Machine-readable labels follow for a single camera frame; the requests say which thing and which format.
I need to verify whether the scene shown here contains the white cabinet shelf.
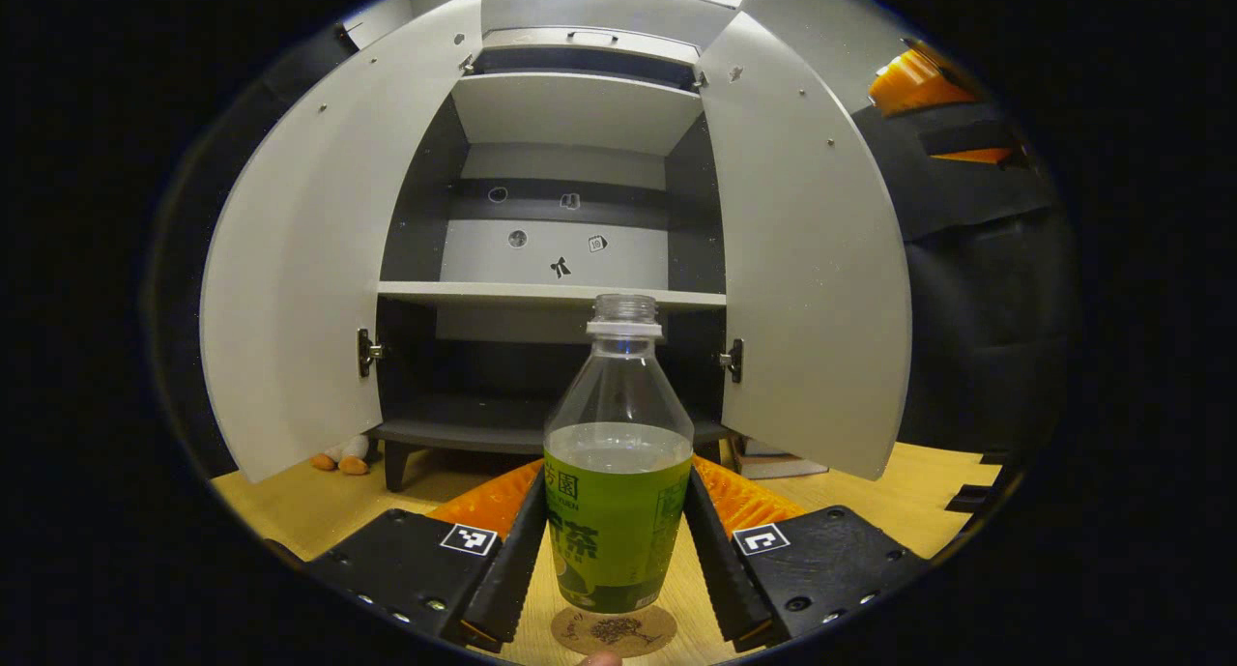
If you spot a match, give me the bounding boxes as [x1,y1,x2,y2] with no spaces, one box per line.
[451,72,705,157]
[377,280,728,311]

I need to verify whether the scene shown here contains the green label drink bottle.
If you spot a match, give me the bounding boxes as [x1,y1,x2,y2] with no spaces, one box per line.
[543,294,695,616]

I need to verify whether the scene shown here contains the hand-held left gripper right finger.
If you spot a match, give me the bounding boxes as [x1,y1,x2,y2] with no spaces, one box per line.
[684,453,931,652]

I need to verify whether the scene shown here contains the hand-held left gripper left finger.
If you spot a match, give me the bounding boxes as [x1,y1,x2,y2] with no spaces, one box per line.
[309,458,549,654]

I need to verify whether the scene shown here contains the orange and white plush toy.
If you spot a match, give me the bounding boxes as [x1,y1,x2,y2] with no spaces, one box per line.
[311,434,373,476]

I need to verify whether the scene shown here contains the white and grey cabinet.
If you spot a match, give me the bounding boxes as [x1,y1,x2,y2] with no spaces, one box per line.
[372,26,745,493]

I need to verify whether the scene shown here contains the white cabinet drawer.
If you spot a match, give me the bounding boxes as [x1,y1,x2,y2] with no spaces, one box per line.
[481,26,702,66]

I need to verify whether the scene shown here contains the round brown coaster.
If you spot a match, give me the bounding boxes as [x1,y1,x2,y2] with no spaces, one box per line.
[551,603,677,658]

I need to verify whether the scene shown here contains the white cabinet door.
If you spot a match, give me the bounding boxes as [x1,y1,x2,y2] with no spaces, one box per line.
[696,11,912,481]
[200,0,484,483]

